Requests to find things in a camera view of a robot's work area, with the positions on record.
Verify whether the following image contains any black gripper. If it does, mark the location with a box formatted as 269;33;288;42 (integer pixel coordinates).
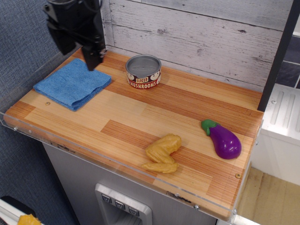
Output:
43;0;107;71

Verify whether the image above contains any blue cloth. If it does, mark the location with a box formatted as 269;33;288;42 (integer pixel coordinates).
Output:
34;59;112;111

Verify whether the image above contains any sliced mushrooms tin can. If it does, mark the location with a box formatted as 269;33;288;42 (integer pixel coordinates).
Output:
125;54;162;90

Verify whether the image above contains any grey toy fridge cabinet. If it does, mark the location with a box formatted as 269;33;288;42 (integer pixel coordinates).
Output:
44;143;217;225

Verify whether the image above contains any yellow toy chicken wing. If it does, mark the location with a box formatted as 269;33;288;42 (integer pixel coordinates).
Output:
141;134;182;173

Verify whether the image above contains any silver dispenser panel with buttons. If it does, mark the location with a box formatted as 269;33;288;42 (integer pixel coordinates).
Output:
95;183;153;225

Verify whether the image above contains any purple toy eggplant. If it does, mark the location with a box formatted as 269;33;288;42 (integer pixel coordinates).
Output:
201;119;242;159

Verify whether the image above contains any white toy sink counter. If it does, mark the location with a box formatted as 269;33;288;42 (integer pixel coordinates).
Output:
251;84;300;185

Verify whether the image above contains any dark left frame post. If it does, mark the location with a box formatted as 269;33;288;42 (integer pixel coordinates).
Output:
93;0;105;51

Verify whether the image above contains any dark frame post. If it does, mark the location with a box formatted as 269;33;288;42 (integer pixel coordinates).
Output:
257;0;300;112
93;0;105;51

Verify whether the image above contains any dark right frame post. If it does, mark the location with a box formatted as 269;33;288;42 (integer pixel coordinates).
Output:
257;0;300;112

